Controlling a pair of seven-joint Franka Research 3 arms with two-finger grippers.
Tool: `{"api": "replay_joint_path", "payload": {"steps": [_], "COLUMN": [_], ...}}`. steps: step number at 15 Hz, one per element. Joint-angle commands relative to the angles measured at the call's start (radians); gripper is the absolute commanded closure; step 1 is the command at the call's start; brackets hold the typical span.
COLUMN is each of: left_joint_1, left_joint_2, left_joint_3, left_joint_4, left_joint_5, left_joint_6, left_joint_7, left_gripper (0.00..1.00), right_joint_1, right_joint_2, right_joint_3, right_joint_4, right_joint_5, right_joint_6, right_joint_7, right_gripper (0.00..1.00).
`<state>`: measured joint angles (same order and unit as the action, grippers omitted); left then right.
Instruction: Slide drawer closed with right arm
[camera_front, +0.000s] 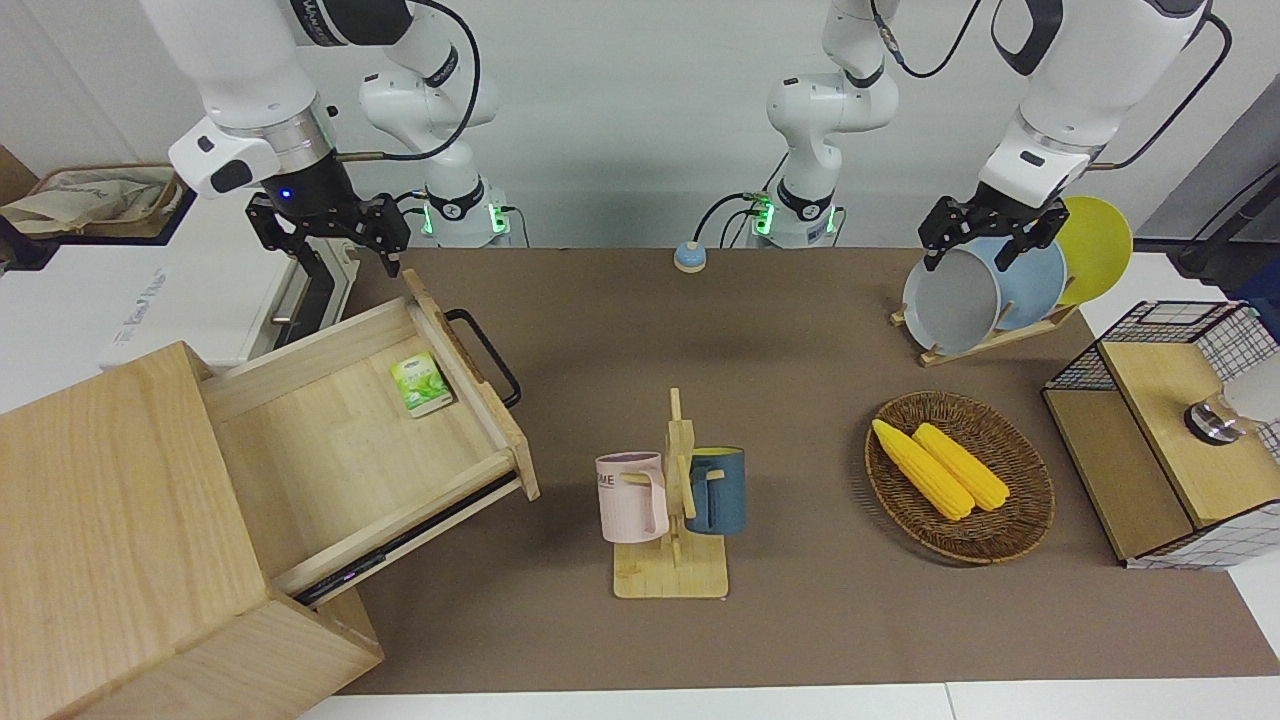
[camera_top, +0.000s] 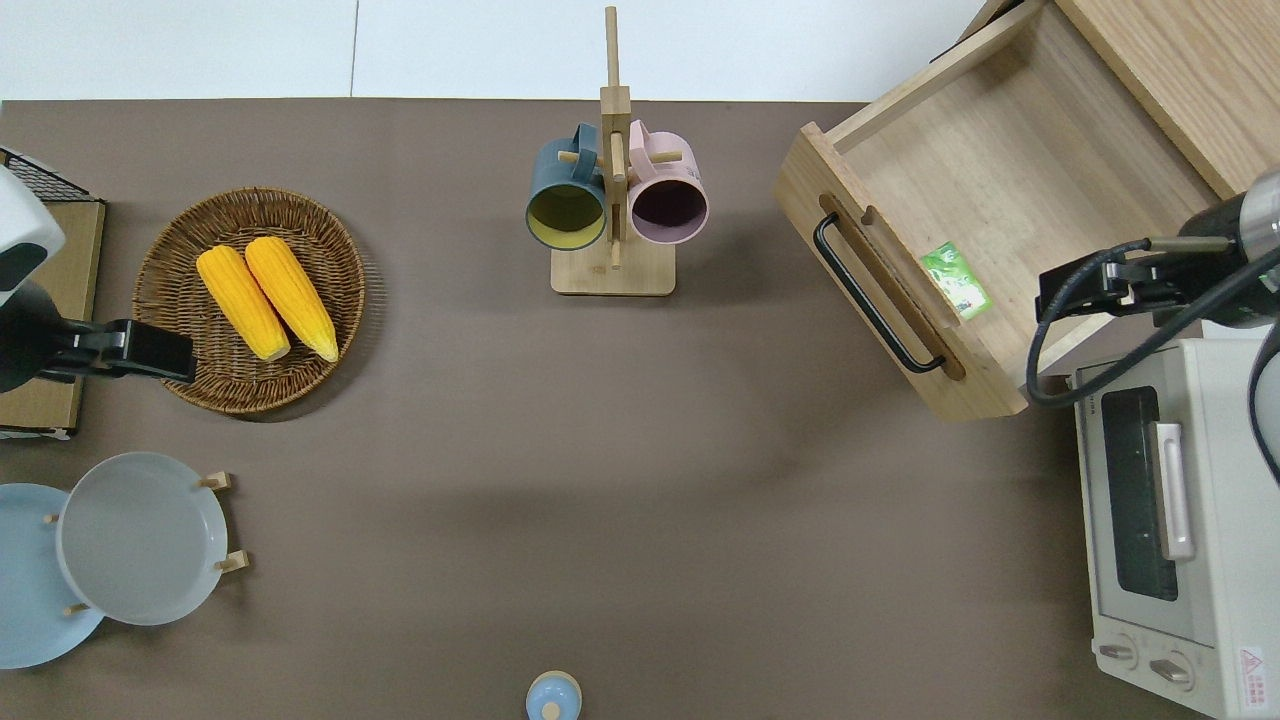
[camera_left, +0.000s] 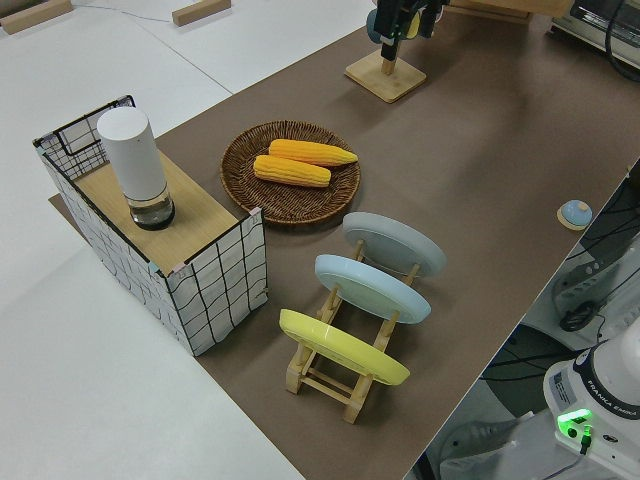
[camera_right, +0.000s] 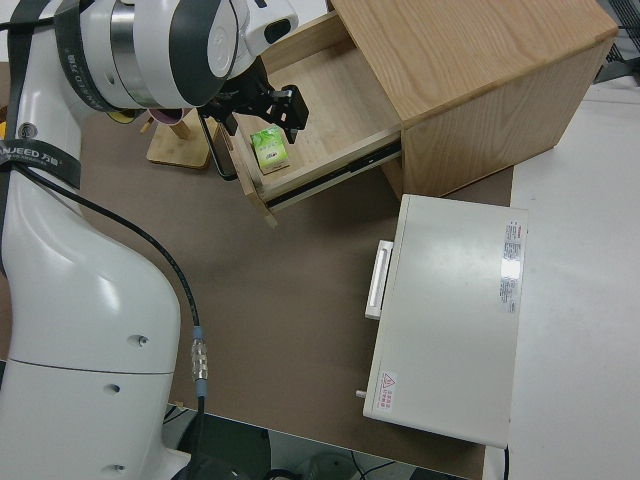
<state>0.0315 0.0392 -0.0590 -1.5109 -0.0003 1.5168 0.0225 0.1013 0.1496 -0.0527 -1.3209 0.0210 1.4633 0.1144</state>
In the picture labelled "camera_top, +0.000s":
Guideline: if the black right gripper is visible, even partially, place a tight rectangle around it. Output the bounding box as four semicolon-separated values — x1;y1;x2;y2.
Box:
1035;250;1206;323

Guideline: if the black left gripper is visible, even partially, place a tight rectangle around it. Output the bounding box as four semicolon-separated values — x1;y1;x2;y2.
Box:
52;319;197;387

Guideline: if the wooden drawer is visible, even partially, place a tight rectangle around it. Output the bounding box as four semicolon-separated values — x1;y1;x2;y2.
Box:
775;0;1223;421

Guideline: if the yellow corn cob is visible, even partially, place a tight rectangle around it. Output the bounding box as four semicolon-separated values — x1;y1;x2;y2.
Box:
196;246;292;362
245;236;340;363

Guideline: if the green packet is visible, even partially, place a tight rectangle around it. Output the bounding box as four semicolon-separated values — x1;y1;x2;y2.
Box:
920;241;993;322

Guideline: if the round wicker basket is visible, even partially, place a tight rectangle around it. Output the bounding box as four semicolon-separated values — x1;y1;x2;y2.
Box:
133;187;367;416

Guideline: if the grey plate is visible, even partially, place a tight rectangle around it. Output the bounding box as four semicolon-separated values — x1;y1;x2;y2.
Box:
57;452;229;627

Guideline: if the wooden plate rack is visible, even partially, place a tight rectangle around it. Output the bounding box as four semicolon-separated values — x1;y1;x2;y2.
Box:
40;471;250;615

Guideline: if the wooden cabinet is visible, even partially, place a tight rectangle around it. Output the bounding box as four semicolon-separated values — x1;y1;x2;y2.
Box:
930;0;1280;199

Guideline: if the white toaster oven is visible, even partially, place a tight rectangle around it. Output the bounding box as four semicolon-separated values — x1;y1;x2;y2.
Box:
1073;338;1280;720

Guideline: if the light blue plate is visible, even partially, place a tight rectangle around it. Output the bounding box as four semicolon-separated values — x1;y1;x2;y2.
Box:
0;483;106;670

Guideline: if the pink mug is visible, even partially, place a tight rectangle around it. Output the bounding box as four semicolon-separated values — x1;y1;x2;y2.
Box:
627;120;710;246

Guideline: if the dark blue mug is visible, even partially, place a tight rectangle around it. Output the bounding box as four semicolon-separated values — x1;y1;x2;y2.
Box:
526;123;608;251

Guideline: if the brown table mat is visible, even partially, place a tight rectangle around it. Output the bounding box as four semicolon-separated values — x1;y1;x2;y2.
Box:
0;98;1211;720

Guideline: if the wooden mug tree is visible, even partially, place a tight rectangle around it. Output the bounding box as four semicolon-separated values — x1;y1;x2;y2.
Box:
551;5;677;297

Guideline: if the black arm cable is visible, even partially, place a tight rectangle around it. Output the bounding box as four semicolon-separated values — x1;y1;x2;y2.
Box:
1027;237;1280;491

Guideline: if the wire grid box wooden top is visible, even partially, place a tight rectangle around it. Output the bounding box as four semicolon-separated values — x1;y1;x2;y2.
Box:
0;148;107;440

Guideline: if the black drawer handle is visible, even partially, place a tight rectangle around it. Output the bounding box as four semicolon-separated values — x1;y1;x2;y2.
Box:
813;212;947;374

